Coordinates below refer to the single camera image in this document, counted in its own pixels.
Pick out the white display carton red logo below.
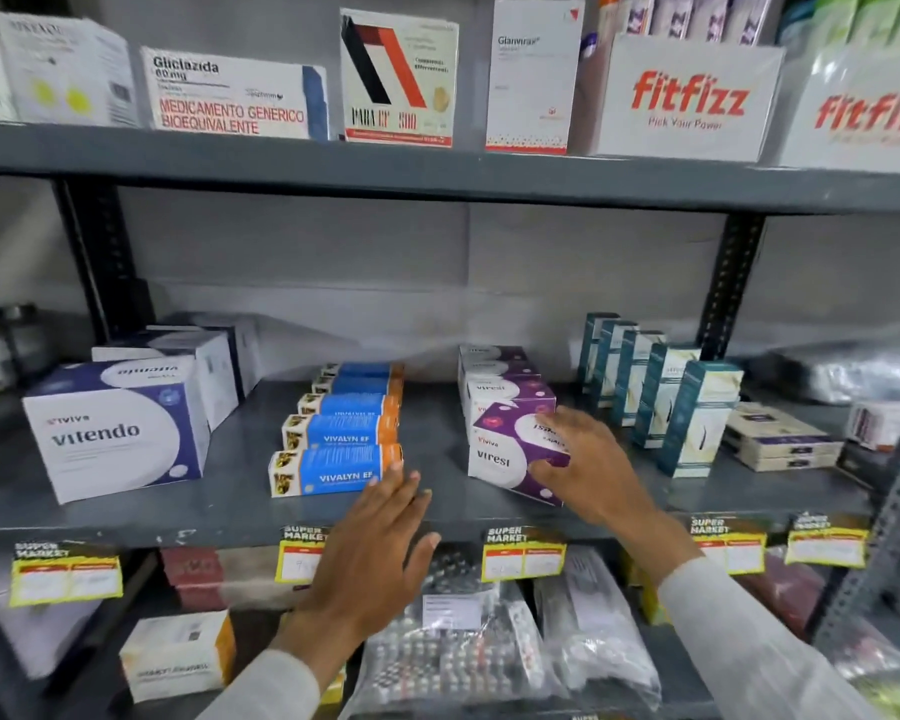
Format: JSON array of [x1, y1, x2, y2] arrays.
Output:
[[763, 43, 900, 175], [570, 32, 787, 164]]

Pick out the grey perforated rack upright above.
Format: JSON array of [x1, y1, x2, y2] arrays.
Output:
[[808, 382, 900, 657]]

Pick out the row of green sachets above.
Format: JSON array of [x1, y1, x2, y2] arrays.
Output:
[[781, 0, 900, 55]]

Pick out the teal white tall box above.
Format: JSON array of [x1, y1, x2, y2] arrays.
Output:
[[609, 328, 668, 429], [588, 319, 641, 411], [576, 312, 621, 395], [630, 343, 703, 451], [657, 360, 746, 480]]

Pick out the white box red black stripes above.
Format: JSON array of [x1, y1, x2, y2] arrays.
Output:
[[338, 7, 461, 149]]

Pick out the clear bag of blister packs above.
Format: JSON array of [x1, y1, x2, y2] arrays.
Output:
[[340, 550, 565, 720]]

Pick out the person's right hand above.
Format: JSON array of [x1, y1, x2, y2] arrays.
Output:
[[528, 406, 675, 530]]

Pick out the clear bag of white packets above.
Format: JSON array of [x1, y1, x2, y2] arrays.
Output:
[[533, 546, 663, 711]]

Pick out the dark red packet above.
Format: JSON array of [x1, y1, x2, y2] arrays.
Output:
[[733, 550, 828, 640]]

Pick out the yellow shelf price label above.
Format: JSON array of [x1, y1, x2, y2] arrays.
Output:
[[784, 512, 870, 570], [687, 514, 768, 577], [480, 526, 568, 584], [9, 541, 125, 609], [274, 525, 333, 586]]

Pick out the grey metal shelving rack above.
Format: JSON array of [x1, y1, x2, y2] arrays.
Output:
[[0, 121, 900, 720]]

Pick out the white box with yellow dots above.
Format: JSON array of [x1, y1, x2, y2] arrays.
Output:
[[0, 10, 141, 130]]

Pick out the crumpled clear bag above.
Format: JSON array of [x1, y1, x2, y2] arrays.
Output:
[[823, 620, 900, 720]]

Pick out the metal vessel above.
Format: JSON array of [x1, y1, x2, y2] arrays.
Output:
[[0, 301, 48, 399]]

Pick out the white box with red lettering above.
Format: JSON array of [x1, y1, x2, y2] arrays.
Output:
[[139, 45, 330, 142]]

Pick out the person's right forearm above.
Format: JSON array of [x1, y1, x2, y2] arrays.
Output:
[[618, 509, 885, 720]]

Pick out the dark flat box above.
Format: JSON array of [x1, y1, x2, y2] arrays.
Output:
[[835, 440, 895, 490]]

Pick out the clear plastic bag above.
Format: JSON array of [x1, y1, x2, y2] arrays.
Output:
[[748, 346, 900, 407]]

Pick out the white orange box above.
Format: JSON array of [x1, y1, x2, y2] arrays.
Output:
[[119, 610, 238, 705]]

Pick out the person's left forearm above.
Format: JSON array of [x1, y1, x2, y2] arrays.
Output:
[[195, 614, 365, 720]]

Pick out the row of purple sachets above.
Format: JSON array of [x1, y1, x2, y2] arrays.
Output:
[[616, 0, 775, 47]]

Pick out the beige flat box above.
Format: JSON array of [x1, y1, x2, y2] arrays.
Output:
[[722, 401, 846, 449], [733, 440, 843, 474]]

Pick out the large white blue box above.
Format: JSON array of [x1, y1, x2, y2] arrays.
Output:
[[91, 329, 240, 433], [21, 355, 212, 506], [145, 312, 264, 399]]

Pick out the small white red box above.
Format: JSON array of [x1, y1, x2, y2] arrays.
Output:
[[845, 400, 900, 453]]

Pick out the beige packet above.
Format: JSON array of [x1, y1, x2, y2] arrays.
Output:
[[216, 546, 303, 613]]

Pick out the blue orange medicine box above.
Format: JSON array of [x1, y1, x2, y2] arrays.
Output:
[[320, 361, 407, 381], [312, 376, 405, 397], [268, 442, 405, 499], [297, 392, 403, 418], [281, 412, 403, 452]]

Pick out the purple white medicine box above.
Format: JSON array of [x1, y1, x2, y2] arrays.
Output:
[[467, 402, 573, 508], [459, 359, 543, 391], [465, 377, 558, 430], [459, 344, 531, 365]]

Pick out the person's left hand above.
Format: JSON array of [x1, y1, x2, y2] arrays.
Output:
[[288, 469, 442, 647]]

